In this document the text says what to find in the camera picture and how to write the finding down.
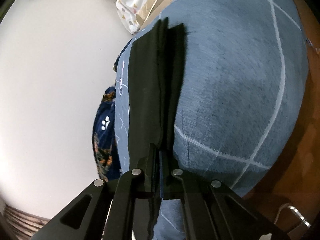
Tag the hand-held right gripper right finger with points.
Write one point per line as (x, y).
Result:
(166, 175)

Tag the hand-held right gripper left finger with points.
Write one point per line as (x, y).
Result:
(150, 171)

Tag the black pants with orange lining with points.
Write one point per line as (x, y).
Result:
(150, 80)

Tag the navy floral blanket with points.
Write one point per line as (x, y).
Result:
(105, 135)

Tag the blue bed sheet white lines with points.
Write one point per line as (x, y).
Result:
(237, 80)

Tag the white spotted quilt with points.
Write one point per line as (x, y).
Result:
(130, 5)

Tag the beige satin cloth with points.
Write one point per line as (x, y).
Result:
(156, 1)

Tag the metal bracket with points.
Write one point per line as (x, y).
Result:
(300, 216)

